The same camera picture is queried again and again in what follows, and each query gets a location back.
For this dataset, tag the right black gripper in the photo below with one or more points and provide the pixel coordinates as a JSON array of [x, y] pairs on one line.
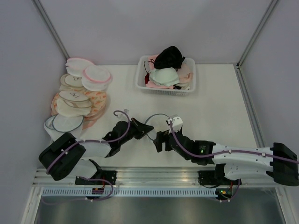
[[161, 137]]

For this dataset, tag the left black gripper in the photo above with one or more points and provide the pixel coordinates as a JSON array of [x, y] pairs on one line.
[[141, 128]]

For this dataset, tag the white mesh blue-trim laundry bag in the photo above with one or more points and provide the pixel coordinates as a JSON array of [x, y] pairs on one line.
[[159, 122]]

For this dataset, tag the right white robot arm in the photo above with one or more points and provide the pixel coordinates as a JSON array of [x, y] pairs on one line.
[[277, 162]]

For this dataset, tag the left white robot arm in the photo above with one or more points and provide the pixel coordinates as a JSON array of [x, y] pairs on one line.
[[61, 157]]

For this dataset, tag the orange patterned laundry bag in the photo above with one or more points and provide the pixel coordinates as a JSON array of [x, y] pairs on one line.
[[98, 100]]

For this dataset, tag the white bra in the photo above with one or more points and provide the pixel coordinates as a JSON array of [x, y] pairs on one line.
[[164, 77]]

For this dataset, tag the pink-trim mesh laundry bag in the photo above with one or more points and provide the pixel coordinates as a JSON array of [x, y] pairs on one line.
[[96, 78]]

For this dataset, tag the beige bag with bra print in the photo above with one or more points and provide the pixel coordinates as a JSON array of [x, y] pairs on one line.
[[72, 104]]

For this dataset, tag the black bra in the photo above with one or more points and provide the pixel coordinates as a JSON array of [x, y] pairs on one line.
[[170, 57]]

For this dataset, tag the blue-trim mesh bag on pile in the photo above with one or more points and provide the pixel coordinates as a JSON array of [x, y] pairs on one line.
[[57, 125]]

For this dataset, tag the beige-trim mesh laundry bag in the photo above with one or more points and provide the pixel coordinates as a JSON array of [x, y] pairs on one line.
[[70, 82]]

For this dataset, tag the pink-trim bag at back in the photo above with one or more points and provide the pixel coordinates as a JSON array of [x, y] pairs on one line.
[[75, 66]]

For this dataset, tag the white plastic basket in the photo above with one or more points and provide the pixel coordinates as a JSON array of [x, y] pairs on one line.
[[143, 67]]

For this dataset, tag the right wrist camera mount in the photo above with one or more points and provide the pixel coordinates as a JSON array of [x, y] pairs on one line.
[[175, 123]]

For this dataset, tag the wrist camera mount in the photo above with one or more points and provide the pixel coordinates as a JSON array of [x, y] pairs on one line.
[[175, 123], [125, 112]]

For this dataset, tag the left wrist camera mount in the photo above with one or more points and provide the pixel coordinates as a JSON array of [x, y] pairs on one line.
[[125, 112]]

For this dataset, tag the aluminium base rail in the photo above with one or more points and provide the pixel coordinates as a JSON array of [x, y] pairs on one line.
[[135, 177]]

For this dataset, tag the white slotted cable duct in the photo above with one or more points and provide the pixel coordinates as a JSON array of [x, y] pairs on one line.
[[122, 192]]

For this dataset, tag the right aluminium table-edge rail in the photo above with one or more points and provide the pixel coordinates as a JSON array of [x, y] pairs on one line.
[[256, 129]]

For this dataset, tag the left aluminium frame post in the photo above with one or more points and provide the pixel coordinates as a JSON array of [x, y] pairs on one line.
[[50, 27]]

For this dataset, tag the aluminium frame post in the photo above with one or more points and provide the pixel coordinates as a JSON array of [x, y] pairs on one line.
[[50, 27], [267, 14]]

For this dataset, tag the right aluminium frame post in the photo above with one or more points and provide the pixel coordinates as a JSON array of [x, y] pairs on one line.
[[267, 14]]

